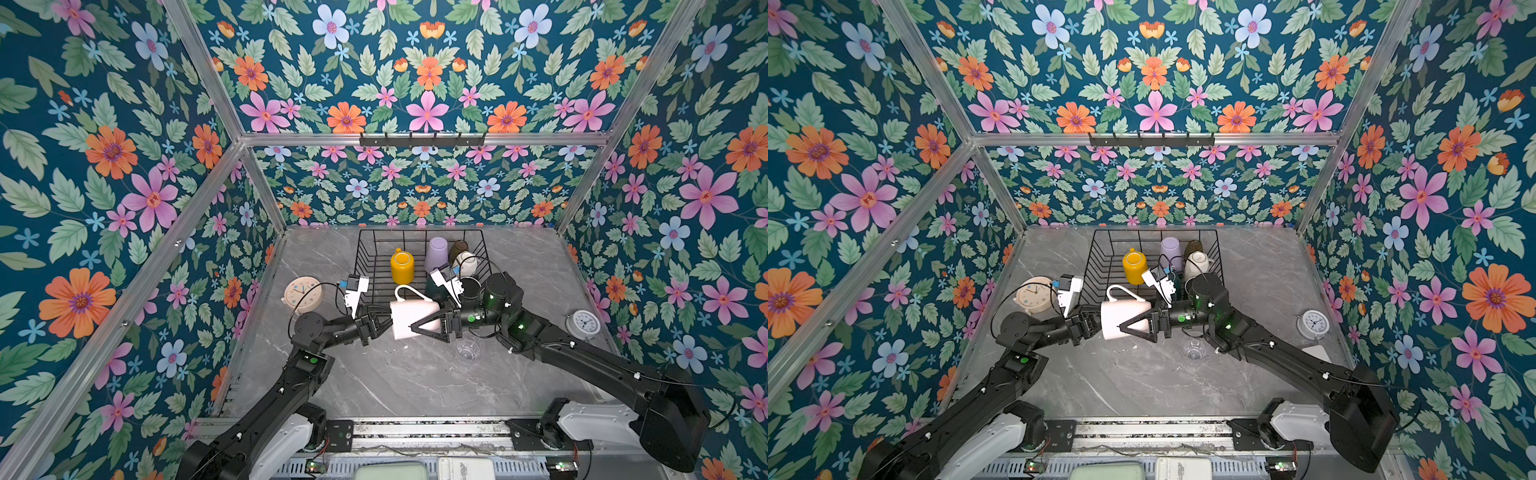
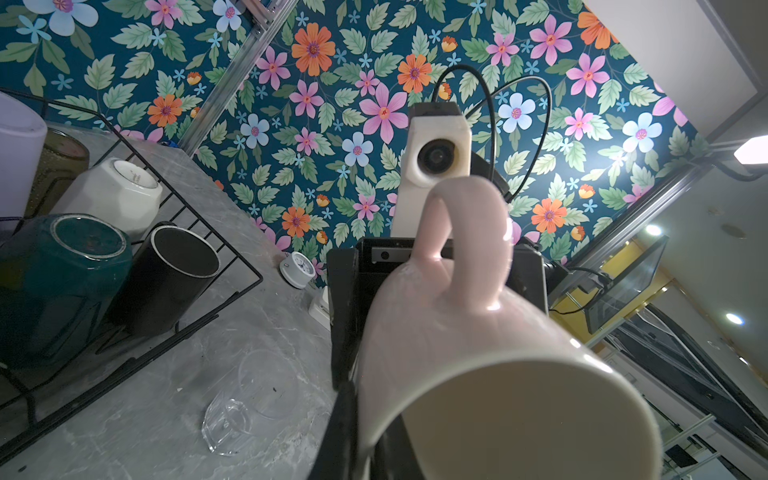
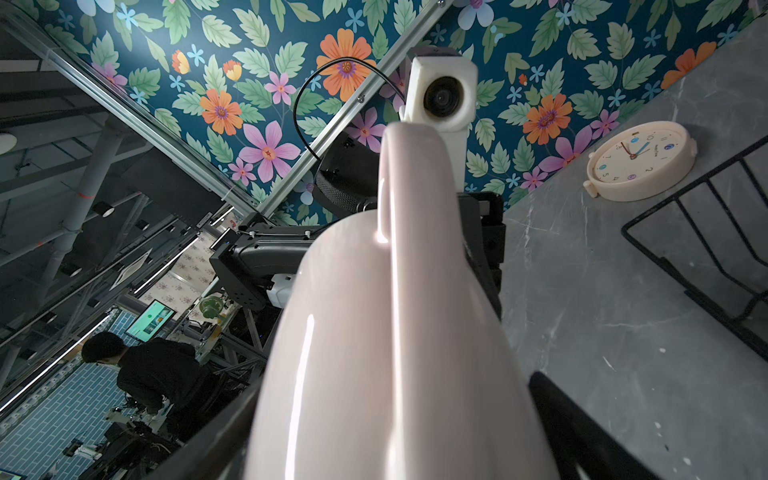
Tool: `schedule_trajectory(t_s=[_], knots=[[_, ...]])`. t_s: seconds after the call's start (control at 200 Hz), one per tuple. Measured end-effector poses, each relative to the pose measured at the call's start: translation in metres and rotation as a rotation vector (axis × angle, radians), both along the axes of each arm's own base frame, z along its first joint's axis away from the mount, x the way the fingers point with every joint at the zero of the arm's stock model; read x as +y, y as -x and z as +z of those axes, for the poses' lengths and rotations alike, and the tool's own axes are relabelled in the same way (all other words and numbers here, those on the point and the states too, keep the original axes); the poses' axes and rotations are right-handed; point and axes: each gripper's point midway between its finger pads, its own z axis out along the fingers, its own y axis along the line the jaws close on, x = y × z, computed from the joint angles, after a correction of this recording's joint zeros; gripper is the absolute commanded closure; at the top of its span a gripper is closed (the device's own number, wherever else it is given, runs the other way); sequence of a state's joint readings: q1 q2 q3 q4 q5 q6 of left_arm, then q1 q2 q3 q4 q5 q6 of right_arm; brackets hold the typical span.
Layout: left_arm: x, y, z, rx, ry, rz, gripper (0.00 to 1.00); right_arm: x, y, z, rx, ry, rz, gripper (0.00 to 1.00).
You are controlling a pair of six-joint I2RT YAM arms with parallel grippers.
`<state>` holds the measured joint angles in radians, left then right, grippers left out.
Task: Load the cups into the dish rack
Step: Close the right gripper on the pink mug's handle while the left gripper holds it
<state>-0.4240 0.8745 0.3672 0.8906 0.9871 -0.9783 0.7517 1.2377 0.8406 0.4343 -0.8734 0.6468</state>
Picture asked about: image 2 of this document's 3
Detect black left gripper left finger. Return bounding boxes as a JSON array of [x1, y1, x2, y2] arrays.
[[307, 381, 358, 480]]

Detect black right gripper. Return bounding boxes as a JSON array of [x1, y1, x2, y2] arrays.
[[326, 236, 550, 391]]

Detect black mug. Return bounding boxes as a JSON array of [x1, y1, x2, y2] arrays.
[[106, 222, 221, 337]]

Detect black wire dish rack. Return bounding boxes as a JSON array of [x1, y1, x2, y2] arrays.
[[1, 124, 263, 461]]

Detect white rectangular box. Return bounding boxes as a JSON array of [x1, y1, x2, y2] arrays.
[[309, 287, 331, 330]]

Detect green mug white inside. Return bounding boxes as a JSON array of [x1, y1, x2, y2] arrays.
[[1, 214, 132, 369]]

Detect clear glass cup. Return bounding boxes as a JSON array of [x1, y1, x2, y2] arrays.
[[201, 347, 328, 458]]

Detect lavender plastic cup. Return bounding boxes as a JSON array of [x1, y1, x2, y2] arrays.
[[1, 93, 48, 230]]

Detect cream mug pink handle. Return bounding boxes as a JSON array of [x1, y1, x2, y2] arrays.
[[355, 176, 662, 479]]

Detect brown textured cup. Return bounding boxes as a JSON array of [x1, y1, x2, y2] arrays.
[[24, 128, 90, 218]]

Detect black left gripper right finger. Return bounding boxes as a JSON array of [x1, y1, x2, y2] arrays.
[[374, 416, 425, 480]]

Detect white faceted mug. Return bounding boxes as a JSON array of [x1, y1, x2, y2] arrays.
[[51, 158, 163, 241]]

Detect white round clock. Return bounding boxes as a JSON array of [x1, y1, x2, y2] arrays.
[[278, 252, 316, 290]]

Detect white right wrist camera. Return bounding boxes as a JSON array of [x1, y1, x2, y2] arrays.
[[390, 102, 472, 238]]

